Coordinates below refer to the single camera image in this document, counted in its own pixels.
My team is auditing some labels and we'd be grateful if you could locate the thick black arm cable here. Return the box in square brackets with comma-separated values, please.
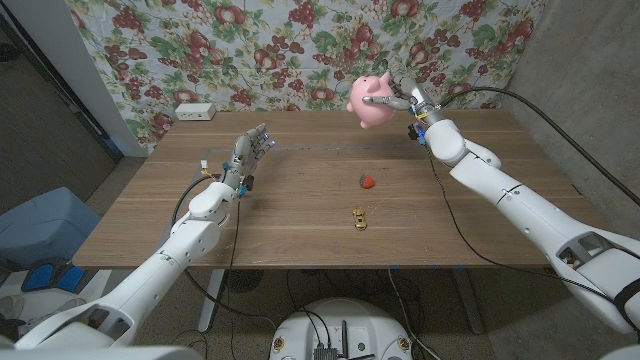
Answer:
[438, 86, 640, 207]
[170, 174, 277, 332]

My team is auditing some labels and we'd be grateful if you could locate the round black floor fan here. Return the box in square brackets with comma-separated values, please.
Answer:
[224, 268, 265, 294]

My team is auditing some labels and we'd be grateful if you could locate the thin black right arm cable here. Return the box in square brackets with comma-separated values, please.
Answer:
[425, 147, 639, 331]

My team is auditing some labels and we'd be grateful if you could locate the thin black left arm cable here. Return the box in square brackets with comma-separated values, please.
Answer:
[219, 194, 243, 360]

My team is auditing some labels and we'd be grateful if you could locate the white power strip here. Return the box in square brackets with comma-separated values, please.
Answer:
[174, 102, 217, 122]

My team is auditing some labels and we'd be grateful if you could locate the floral fruit print backdrop cloth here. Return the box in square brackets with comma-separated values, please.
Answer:
[64, 0, 549, 154]

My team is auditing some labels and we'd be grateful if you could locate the grey floor cable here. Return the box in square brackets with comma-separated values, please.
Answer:
[387, 267, 442, 360]

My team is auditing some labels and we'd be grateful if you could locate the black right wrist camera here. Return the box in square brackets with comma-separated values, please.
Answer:
[407, 123, 428, 147]

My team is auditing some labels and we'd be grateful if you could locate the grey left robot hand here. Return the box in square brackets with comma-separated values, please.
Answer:
[221, 123, 277, 189]

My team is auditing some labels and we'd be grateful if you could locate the black floor cable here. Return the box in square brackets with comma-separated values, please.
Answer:
[285, 269, 332, 349]

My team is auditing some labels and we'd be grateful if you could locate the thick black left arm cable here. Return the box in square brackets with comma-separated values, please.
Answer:
[170, 174, 277, 332]

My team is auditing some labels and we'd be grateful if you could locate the blue foot pedal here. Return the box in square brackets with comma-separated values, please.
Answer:
[22, 262, 55, 293]
[54, 264, 86, 294]

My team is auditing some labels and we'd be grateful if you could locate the white table leg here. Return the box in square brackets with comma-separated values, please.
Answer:
[197, 268, 226, 334]

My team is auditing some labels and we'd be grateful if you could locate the pink plastic piggy bank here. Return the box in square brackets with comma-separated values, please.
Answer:
[346, 71, 397, 130]

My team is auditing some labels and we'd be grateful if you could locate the white sneaker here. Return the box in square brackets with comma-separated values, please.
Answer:
[22, 298, 87, 326]

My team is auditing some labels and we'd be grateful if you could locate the grey table leg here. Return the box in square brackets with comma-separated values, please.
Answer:
[452, 267, 485, 335]

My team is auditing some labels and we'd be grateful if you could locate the blue plastic bin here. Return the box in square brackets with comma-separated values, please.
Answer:
[0, 186, 103, 271]

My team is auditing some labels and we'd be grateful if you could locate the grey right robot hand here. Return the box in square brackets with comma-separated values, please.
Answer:
[361, 76, 446, 127]

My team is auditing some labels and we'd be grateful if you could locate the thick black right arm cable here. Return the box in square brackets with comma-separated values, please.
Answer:
[438, 86, 640, 207]

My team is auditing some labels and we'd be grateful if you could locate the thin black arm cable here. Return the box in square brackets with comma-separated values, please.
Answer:
[425, 147, 639, 331]
[219, 194, 243, 360]

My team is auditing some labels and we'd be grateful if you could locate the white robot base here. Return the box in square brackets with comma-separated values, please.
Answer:
[268, 298, 415, 360]

